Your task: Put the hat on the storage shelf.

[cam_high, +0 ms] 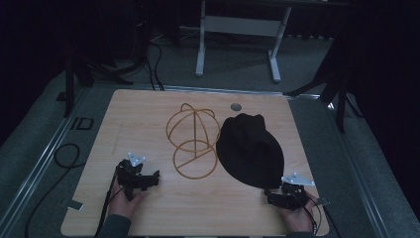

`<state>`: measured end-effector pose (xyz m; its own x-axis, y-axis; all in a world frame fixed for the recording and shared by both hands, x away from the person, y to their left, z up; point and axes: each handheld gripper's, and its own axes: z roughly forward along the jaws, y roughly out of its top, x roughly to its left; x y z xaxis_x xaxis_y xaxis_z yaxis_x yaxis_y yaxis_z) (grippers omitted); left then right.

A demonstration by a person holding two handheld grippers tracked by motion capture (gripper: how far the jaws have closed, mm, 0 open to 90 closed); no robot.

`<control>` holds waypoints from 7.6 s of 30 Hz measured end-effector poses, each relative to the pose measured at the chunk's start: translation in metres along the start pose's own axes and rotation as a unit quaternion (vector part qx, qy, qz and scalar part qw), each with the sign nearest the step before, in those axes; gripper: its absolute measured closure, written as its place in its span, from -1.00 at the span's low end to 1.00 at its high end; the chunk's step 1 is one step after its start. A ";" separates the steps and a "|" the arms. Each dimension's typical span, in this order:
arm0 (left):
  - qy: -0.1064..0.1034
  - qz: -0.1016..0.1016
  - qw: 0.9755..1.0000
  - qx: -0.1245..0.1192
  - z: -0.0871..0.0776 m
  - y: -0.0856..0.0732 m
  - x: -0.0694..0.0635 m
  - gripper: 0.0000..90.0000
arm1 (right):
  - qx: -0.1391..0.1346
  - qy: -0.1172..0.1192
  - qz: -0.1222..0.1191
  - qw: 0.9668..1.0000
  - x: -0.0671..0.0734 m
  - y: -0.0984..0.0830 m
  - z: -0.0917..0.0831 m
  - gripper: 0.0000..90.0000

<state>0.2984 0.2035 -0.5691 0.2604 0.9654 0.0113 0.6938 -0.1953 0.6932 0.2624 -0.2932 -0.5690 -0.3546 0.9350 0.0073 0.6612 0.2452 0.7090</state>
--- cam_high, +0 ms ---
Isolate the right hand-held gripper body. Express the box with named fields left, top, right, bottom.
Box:
left=277, top=171, right=316, bottom=211

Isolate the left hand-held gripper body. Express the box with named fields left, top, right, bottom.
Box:
left=115, top=152, right=149, bottom=201

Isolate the black hat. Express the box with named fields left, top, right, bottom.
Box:
left=215, top=112, right=285, bottom=190

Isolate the gold wire hat stand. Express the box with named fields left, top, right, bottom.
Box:
left=165, top=102, right=222, bottom=180

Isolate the person's right hand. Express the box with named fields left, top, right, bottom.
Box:
left=279, top=190, right=320, bottom=234

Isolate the person's left hand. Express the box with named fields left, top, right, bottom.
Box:
left=107, top=178, right=147, bottom=221

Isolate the black floor marking tape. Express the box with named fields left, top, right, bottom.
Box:
left=69, top=116, right=95, bottom=131

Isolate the black tripod stand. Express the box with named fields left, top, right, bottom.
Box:
left=284, top=62, right=364, bottom=134
left=63, top=46, right=135, bottom=119

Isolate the right hand-held gripper cable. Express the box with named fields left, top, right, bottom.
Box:
left=290, top=192, right=324, bottom=236

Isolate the hand-held gripper cable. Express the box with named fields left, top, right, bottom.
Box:
left=290, top=192, right=324, bottom=236
left=94, top=169, right=119, bottom=238

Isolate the left hand-held gripper cable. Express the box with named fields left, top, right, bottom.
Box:
left=94, top=169, right=119, bottom=238

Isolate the metal floor rail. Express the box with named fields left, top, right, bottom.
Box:
left=0, top=86, right=92, bottom=234
left=94, top=82, right=322, bottom=101
left=325, top=98, right=392, bottom=238

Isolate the black looped floor cable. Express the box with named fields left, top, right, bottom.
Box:
left=24, top=142, right=81, bottom=238

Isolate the white desk frame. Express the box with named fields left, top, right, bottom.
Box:
left=194, top=0, right=293, bottom=84

